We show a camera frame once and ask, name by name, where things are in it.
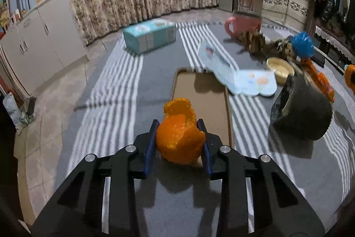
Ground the cream small bowl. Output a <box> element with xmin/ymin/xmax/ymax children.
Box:
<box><xmin>266</xmin><ymin>57</ymin><xmax>295</xmax><ymax>85</ymax></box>

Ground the brown wrapper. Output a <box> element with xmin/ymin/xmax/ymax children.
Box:
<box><xmin>237</xmin><ymin>31</ymin><xmax>297</xmax><ymax>60</ymax></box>

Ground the clothes rack with garments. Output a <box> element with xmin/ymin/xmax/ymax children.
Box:
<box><xmin>314</xmin><ymin>0</ymin><xmax>354</xmax><ymax>42</ymax></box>

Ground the pink enamel mug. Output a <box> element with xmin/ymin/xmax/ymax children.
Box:
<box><xmin>225</xmin><ymin>13</ymin><xmax>262</xmax><ymax>39</ymax></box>

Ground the cloth covered chest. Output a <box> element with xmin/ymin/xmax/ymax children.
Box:
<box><xmin>261</xmin><ymin>0</ymin><xmax>309</xmax><ymax>32</ymax></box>

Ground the orange snack bag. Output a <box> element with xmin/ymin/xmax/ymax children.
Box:
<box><xmin>300</xmin><ymin>58</ymin><xmax>335</xmax><ymax>102</ymax></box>

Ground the brown phone case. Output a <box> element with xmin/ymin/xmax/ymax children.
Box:
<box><xmin>164</xmin><ymin>68</ymin><xmax>234</xmax><ymax>147</ymax></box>

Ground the low bench with lace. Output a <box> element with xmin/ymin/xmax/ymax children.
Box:
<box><xmin>315</xmin><ymin>26</ymin><xmax>355</xmax><ymax>65</ymax></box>

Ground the blue plastic bag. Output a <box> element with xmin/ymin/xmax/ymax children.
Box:
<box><xmin>291</xmin><ymin>32</ymin><xmax>314</xmax><ymax>59</ymax></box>

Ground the teal tissue box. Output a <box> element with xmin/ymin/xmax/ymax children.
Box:
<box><xmin>123</xmin><ymin>18</ymin><xmax>176</xmax><ymax>55</ymax></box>

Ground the grey striped table cloth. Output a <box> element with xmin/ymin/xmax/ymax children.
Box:
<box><xmin>53</xmin><ymin>21</ymin><xmax>353</xmax><ymax>237</ymax></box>

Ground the white cabinet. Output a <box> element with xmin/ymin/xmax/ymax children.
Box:
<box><xmin>1</xmin><ymin>0</ymin><xmax>87</xmax><ymax>95</ymax></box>

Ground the orange peel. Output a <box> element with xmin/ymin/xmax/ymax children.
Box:
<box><xmin>156</xmin><ymin>98</ymin><xmax>206</xmax><ymax>166</ymax></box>

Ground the light blue picture booklet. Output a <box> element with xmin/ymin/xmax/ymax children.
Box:
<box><xmin>198</xmin><ymin>40</ymin><xmax>277</xmax><ymax>97</ymax></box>

